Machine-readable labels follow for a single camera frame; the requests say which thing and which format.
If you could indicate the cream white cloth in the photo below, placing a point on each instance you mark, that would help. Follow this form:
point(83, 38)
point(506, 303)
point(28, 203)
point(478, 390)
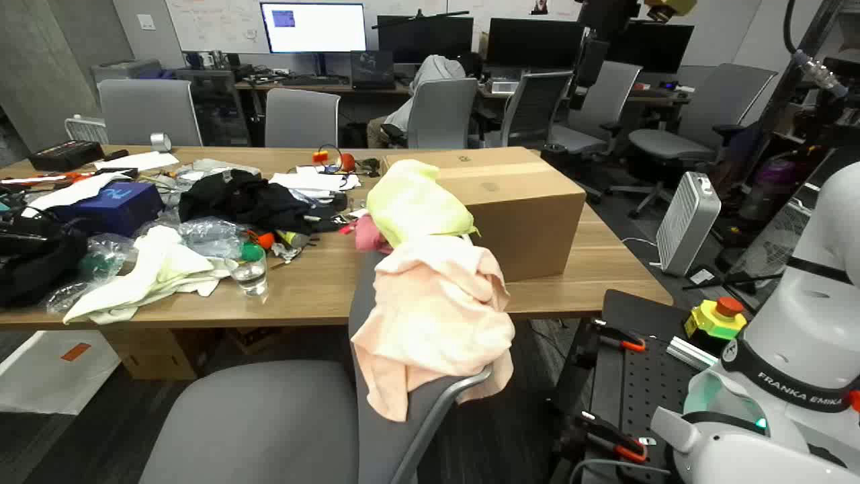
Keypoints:
point(152, 269)

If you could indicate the red yellow block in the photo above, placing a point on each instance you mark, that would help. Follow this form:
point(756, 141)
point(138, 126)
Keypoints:
point(321, 156)

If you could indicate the white space heater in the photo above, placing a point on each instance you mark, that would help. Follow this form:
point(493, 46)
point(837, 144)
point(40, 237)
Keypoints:
point(688, 223)

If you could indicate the yellow shirt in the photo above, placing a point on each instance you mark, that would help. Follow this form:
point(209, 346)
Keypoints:
point(411, 206)

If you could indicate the white wall whiteboard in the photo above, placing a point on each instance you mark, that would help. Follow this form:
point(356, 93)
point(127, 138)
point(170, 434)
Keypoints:
point(216, 23)

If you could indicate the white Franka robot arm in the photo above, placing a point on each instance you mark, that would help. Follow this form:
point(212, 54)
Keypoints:
point(807, 313)

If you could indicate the blue box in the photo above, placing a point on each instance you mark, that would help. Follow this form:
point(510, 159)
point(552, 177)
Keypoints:
point(115, 206)

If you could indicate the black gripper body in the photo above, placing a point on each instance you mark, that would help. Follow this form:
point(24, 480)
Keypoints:
point(607, 16)

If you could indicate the black clothing pile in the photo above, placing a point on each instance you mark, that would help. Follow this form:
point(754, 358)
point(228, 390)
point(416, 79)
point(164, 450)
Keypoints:
point(242, 200)

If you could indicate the monitor showing white screen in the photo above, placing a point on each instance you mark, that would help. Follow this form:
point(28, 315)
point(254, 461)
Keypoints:
point(313, 27)

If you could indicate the white book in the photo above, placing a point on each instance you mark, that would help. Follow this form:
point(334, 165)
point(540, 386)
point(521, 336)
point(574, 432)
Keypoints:
point(134, 163)

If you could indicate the white bag orange label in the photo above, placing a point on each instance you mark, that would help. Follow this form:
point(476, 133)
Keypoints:
point(55, 372)

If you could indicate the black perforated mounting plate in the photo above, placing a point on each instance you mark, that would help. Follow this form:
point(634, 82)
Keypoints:
point(626, 386)

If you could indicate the black flat case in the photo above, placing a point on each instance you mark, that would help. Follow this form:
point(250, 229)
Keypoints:
point(66, 153)

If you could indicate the yellow red emergency stop button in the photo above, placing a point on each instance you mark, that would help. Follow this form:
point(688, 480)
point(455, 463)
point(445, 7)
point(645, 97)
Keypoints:
point(715, 319)

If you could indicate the brown cardboard box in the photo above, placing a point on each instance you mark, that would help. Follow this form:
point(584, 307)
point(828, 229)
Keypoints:
point(527, 223)

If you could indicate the white flat sheet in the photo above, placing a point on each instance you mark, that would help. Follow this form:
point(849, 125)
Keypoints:
point(76, 190)

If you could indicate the small computer monitor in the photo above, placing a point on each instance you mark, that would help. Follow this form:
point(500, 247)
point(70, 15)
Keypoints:
point(426, 38)

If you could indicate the peach shirt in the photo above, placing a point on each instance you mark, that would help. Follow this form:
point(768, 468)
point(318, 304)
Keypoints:
point(439, 313)

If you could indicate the black bag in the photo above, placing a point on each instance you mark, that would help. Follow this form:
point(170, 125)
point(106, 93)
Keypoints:
point(35, 258)

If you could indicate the white light switch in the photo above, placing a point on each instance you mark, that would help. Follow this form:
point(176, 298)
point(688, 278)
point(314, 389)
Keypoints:
point(145, 23)

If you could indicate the wide black computer monitor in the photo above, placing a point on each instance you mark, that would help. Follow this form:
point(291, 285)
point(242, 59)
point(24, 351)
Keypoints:
point(536, 44)
point(662, 46)

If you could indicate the grey mesh-back office chair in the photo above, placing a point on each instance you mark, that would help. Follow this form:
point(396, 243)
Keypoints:
point(258, 419)

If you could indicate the clear plastic bag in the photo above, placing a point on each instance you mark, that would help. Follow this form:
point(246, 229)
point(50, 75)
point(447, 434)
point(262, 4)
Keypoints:
point(209, 237)
point(109, 258)

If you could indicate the small cardboard box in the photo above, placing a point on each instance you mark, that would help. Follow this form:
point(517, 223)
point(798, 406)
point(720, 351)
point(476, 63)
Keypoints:
point(149, 351)

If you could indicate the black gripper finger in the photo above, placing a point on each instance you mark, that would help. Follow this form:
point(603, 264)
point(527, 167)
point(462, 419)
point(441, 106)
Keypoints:
point(584, 63)
point(603, 54)

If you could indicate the clear plastic bottle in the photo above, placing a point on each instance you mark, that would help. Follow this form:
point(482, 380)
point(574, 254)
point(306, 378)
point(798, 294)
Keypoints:
point(254, 269)

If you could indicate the black green small gadget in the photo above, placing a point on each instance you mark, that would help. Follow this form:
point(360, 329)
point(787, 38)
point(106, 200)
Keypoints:
point(368, 167)

